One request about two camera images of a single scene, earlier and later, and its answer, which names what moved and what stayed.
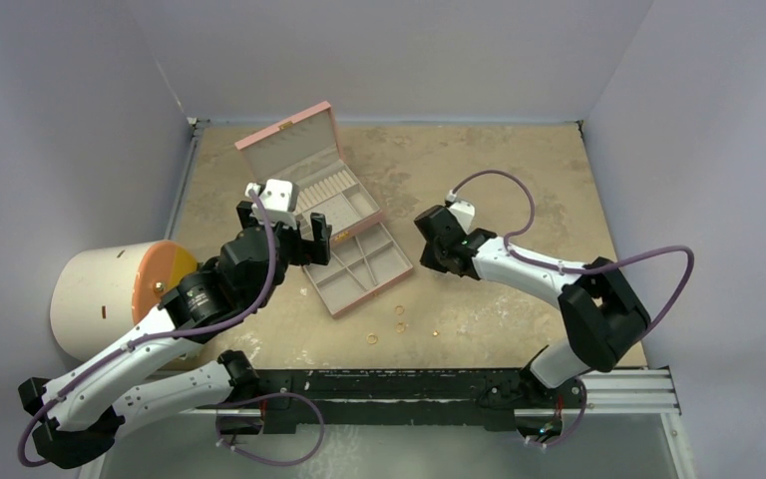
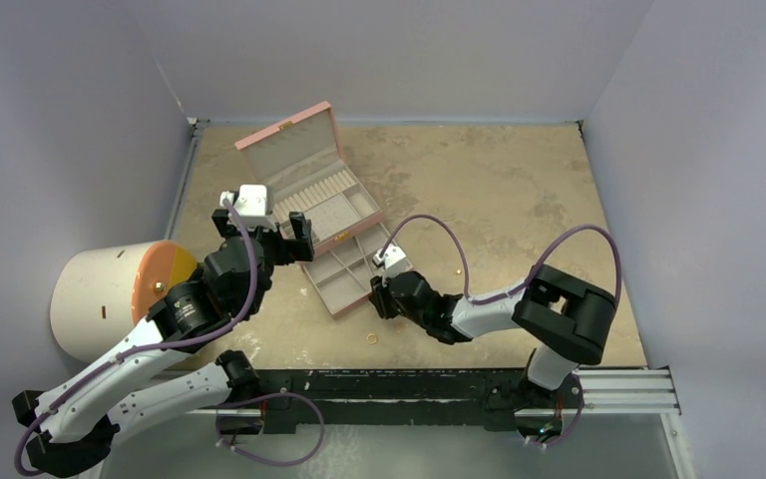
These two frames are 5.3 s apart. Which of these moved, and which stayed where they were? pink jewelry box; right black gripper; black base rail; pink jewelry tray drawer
Moved: right black gripper
Stayed: pink jewelry tray drawer; pink jewelry box; black base rail
